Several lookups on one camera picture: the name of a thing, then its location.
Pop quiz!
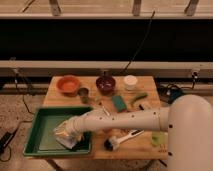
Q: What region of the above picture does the green sponge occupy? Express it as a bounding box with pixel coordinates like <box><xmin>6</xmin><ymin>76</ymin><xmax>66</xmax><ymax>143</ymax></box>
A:
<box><xmin>112</xmin><ymin>95</ymin><xmax>127</xmax><ymax>112</ymax></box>

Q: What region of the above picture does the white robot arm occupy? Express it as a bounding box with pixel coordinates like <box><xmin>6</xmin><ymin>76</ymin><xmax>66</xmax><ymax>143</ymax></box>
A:
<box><xmin>66</xmin><ymin>95</ymin><xmax>213</xmax><ymax>171</ymax></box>

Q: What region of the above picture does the purple bowl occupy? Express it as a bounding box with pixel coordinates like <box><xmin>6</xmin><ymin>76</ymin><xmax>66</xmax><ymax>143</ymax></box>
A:
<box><xmin>96</xmin><ymin>76</ymin><xmax>116</xmax><ymax>95</ymax></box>

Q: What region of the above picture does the green cucumber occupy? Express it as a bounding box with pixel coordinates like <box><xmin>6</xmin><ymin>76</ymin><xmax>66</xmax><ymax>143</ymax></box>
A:
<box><xmin>129</xmin><ymin>92</ymin><xmax>148</xmax><ymax>105</ymax></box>

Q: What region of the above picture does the light green cup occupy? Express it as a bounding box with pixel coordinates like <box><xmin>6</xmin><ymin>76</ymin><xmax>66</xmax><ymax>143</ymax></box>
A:
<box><xmin>151</xmin><ymin>132</ymin><xmax>166</xmax><ymax>147</ymax></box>

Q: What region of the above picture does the black power adapter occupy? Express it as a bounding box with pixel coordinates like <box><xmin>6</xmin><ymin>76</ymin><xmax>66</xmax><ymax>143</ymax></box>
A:
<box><xmin>0</xmin><ymin>128</ymin><xmax>18</xmax><ymax>155</ymax></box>

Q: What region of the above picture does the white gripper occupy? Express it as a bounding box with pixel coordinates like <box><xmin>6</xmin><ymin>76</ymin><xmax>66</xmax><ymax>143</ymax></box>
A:
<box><xmin>66</xmin><ymin>116</ymin><xmax>85</xmax><ymax>137</ymax></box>

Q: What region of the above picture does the small metal spoon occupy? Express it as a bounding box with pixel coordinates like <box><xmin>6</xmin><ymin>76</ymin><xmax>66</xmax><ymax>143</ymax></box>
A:
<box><xmin>99</xmin><ymin>102</ymin><xmax>110</xmax><ymax>116</ymax></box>

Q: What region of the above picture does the wooden table board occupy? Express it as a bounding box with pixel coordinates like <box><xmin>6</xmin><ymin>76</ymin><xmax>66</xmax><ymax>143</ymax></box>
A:
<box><xmin>43</xmin><ymin>76</ymin><xmax>167</xmax><ymax>160</ymax></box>

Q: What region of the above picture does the white lidded container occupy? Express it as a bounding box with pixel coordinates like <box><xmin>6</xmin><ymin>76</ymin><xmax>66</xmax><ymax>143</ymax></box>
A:
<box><xmin>124</xmin><ymin>75</ymin><xmax>138</xmax><ymax>90</ymax></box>

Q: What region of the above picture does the white dish brush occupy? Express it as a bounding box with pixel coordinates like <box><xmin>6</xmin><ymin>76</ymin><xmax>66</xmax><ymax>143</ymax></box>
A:
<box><xmin>104</xmin><ymin>130</ymin><xmax>143</xmax><ymax>151</ymax></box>

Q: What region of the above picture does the orange bowl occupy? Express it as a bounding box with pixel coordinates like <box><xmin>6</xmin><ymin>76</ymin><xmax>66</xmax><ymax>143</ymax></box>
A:
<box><xmin>56</xmin><ymin>75</ymin><xmax>80</xmax><ymax>94</ymax></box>

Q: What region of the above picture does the black cable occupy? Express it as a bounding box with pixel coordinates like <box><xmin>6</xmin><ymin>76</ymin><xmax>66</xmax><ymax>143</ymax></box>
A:
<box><xmin>120</xmin><ymin>10</ymin><xmax>157</xmax><ymax>76</ymax></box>

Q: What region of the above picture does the small metal cup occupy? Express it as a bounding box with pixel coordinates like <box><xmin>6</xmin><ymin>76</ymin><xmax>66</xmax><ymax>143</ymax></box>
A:
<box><xmin>78</xmin><ymin>87</ymin><xmax>89</xmax><ymax>103</ymax></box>

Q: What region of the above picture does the green plastic tray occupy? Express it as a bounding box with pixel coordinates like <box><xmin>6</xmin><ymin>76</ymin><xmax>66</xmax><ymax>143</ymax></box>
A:
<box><xmin>23</xmin><ymin>106</ymin><xmax>92</xmax><ymax>157</ymax></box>

